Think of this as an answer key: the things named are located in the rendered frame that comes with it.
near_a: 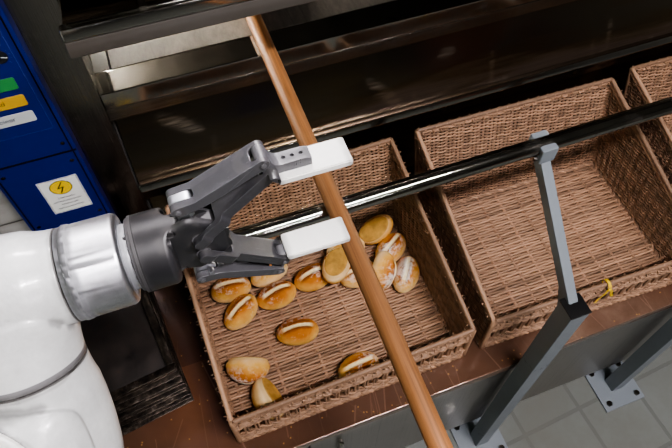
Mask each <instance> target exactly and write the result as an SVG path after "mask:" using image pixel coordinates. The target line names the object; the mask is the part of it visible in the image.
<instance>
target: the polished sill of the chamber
mask: <svg viewBox="0 0 672 448"><path fill-rule="evenodd" d="M531 1H535V0H396V1H392V2H388V3H384V4H380V5H376V6H372V7H367V8H363V9H359V10H355V11H351V12H347V13H343V14H339V15H335V16H331V17H326V18H322V19H318V20H314V21H310V22H306V23H302V24H298V25H294V26H290V27H285V28H281V29H277V30H273V31H269V34H270V37H271V39H272V41H273V43H274V46H275V48H276V50H277V52H278V55H279V57H280V59H281V61H282V64H283V65H285V64H289V63H293V62H297V61H301V60H305V59H308V58H312V57H316V56H320V55H324V54H328V53H332V52H336V51H340V50H344V49H348V48H351V47H355V46H359V45H363V44H367V43H371V42H375V41H379V40H383V39H387V38H391V37H394V36H398V35H402V34H406V33H410V32H414V31H418V30H422V29H426V28H430V27H434V26H437V25H441V24H445V23H449V22H453V21H457V20H461V19H465V18H469V17H473V16H477V15H480V14H484V13H488V12H492V11H496V10H500V9H504V8H508V7H512V6H516V5H520V4H523V3H527V2H531ZM265 69H267V68H266V66H265V63H264V61H263V59H262V56H261V54H260V52H259V49H258V47H257V45H256V42H255V40H254V37H253V36H249V37H244V38H240V39H236V40H232V41H228V42H224V43H220V44H216V45H212V46H208V47H203V48H199V49H195V50H191V51H187V52H183V53H179V54H175V55H171V56H167V57H162V58H158V59H154V60H150V61H146V62H142V63H138V64H134V65H130V66H126V67H121V68H117V69H113V70H109V71H105V72H101V73H97V74H95V79H96V83H97V88H98V93H99V97H100V99H101V101H102V103H103V106H104V108H105V109H106V110H109V109H113V108H117V107H121V106H125V105H129V104H133V103H137V102H140V101H144V100H148V99H152V98H156V97H160V96H164V95H168V94H172V93H176V92H179V91H183V90H187V89H191V88H195V87H199V86H203V85H207V84H211V83H215V82H219V81H222V80H226V79H230V78H234V77H238V76H242V75H246V74H250V73H254V72H258V71H262V70H265Z"/></svg>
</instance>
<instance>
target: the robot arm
mask: <svg viewBox="0 0 672 448"><path fill-rule="evenodd" d="M251 157H253V159H254V160H253V161H252V162H251V159H250V158H251ZM352 164H353V159H352V157H351V155H350V152H349V150H348V148H347V146H346V144H345V142H344V140H343V138H342V137H339V138H335V139H332V140H328V141H324V142H321V143H317V144H313V145H310V146H299V147H296V148H292V149H288V150H284V151H281V152H277V153H271V152H269V151H267V150H266V148H265V147H264V146H263V143H262V141H260V140H254V141H252V142H251V143H249V144H248V145H246V146H244V147H243V148H241V149H240V150H238V151H236V152H235V153H233V154H232V155H230V156H229V157H227V158H225V159H224V160H222V161H221V162H219V163H218V164H216V165H214V166H213V167H211V168H210V169H208V170H206V171H205V172H203V173H202V174H200V175H199V176H197V177H195V178H194V179H192V180H191V181H189V182H187V183H184V184H181V185H178V186H176V187H173V188H170V189H168V190H167V191H166V197H167V201H168V205H169V209H170V214H168V215H165V213H164V211H163V210H162V209H161V208H153V209H149V210H146V211H142V212H138V213H135V214H131V215H128V216H126V218H125V219H124V220H123V224H121V222H120V220H119V218H118V217H117V216H116V215H115V214H113V213H107V214H103V215H100V216H96V217H93V218H89V219H86V220H82V221H78V222H75V223H71V224H64V225H60V226H59V227H57V228H52V229H47V230H41V231H17V232H11V233H5V234H0V448H124V442H123V436H122V431H121V426H120V423H119V419H118V416H117V412H116V409H115V406H114V403H113V400H112V397H111V394H110V392H109V389H108V386H107V384H106V382H105V379H104V377H103V375H102V373H101V371H100V368H99V367H98V365H97V364H96V362H95V361H94V359H93V358H92V356H91V354H90V352H89V350H88V348H87V345H86V343H85V340H84V337H83V333H82V329H81V323H80V322H81V321H84V320H91V319H94V318H95V317H97V316H100V315H103V314H106V313H110V312H113V311H116V310H119V309H123V308H126V307H129V306H132V305H135V304H137V303H138V302H139V301H140V299H141V288H142V289H143V290H144V291H147V292H152V291H156V290H159V289H162V288H165V287H169V286H172V285H175V284H178V283H180V282H181V281H182V278H183V273H182V271H183V270H184V269H186V268H192V267H193V268H194V272H195V276H196V280H197V282H198V283H204V282H208V281H212V280H216V279H223V278H238V277H252V276H267V275H279V274H282V273H284V272H285V269H284V265H285V264H287V263H289V261H290V259H294V258H297V257H300V256H303V255H307V254H310V253H313V252H316V251H319V250H323V249H326V248H329V247H332V246H336V245H339V244H342V243H345V242H349V241H350V236H349V234H348V231H347V229H346V227H345V224H344V222H343V220H342V217H337V218H334V219H331V220H327V221H324V222H321V223H317V224H314V225H311V226H307V227H304V228H301V229H297V230H294V231H291V232H287V233H284V234H281V235H279V237H277V238H276V239H275V240H274V239H267V238H259V237H252V236H245V235H238V234H234V233H233V232H232V231H231V230H229V228H228V226H229V224H230V222H231V218H232V217H233V216H234V215H235V214H236V213H237V212H238V211H240V210H241V209H242V208H243V207H244V206H245V205H247V204H248V203H249V202H250V201H251V200H252V199H254V198H255V197H256V196H257V195H258V194H259V193H260V192H262V191H263V190H264V189H265V188H266V187H267V186H269V185H270V184H271V183H272V182H274V183H277V184H279V185H283V184H286V183H290V182H293V181H297V180H300V179H304V178H307V177H311V176H314V175H318V174H321V173H325V172H328V171H332V170H335V169H339V168H342V167H346V166H349V165H352ZM262 172H263V174H262ZM224 251H225V252H224ZM269 264H272V266H269ZM216 266H217V267H216Z"/></svg>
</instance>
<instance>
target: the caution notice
mask: <svg viewBox="0 0 672 448"><path fill-rule="evenodd" d="M35 185H36V186H37V188H38V189H39V191H40V192H41V194H42V195H43V197H44V198H45V200H46V201H47V203H48V204H49V206H50V207H51V209H52V210H53V212H54V213H55V215H56V214H59V213H63V212H66V211H70V210H73V209H77V208H80V207H84V206H87V205H91V204H93V203H92V202H91V200H90V198H89V196H88V195H87V193H86V191H85V189H84V188H83V186H82V184H81V182H80V181H79V179H78V177H77V175H76V174H72V175H68V176H65V177H61V178H57V179H54V180H50V181H46V182H43V183H39V184H35Z"/></svg>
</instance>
